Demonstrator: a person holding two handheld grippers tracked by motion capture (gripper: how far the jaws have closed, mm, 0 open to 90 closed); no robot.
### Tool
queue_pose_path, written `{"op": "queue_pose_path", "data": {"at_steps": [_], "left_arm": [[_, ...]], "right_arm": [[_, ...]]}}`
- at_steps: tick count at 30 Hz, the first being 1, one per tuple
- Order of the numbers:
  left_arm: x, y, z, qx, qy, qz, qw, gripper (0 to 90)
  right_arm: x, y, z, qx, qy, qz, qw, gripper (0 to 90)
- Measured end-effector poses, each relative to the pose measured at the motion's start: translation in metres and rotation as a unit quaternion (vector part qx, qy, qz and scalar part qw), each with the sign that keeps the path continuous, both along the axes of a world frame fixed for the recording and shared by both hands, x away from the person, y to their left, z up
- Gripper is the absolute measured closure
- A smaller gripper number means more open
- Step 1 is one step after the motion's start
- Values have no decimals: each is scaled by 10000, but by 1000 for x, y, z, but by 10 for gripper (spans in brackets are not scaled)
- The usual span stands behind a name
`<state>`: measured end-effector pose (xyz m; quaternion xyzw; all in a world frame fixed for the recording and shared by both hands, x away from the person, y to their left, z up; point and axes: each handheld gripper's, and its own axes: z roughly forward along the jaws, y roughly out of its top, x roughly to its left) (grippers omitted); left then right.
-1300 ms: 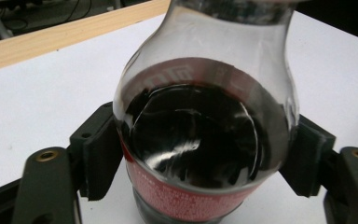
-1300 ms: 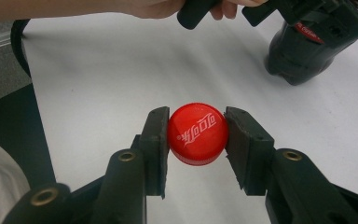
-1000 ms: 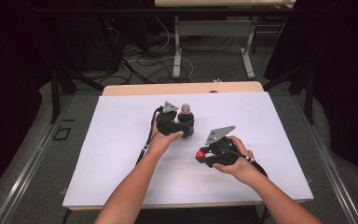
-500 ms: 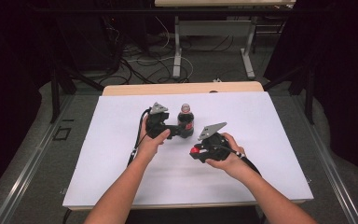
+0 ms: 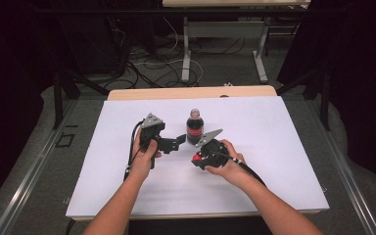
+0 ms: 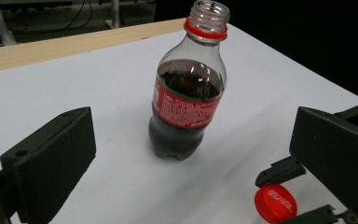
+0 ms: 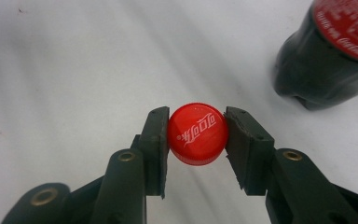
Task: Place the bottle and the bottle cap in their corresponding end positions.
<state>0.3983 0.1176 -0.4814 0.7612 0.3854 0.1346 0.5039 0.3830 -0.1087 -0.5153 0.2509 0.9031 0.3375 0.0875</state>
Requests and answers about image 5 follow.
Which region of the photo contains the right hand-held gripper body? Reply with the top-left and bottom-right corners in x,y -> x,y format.
195,128 -> 233,168

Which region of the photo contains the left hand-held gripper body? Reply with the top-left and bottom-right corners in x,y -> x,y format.
138,113 -> 171,170

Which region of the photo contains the dark soda bottle red label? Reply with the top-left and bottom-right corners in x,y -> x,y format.
185,108 -> 206,146

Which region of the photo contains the person's right hand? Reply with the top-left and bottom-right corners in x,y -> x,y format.
205,139 -> 257,190

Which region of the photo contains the person's left hand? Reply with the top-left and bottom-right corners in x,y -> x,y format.
128,127 -> 163,182

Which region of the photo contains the white board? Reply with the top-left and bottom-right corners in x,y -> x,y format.
66,95 -> 330,220

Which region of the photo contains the wooden table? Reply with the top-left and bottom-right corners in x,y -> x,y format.
96,84 -> 307,221

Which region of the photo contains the black metal stand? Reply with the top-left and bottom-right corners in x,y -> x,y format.
276,67 -> 333,132
52,63 -> 111,130

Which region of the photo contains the desk with white metal legs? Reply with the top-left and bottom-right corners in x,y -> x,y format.
162,0 -> 311,84

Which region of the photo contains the left hand-held gripper black cable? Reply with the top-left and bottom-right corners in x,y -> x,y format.
65,119 -> 145,235

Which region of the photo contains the bundle of black floor cables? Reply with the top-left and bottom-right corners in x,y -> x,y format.
102,18 -> 248,90

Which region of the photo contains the white floor cable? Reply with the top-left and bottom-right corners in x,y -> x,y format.
133,17 -> 205,86

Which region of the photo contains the black floor hatch frame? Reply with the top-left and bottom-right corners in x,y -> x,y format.
55,132 -> 76,149

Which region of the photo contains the aluminium floor rail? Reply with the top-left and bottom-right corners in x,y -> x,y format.
0,98 -> 79,235
303,98 -> 376,235

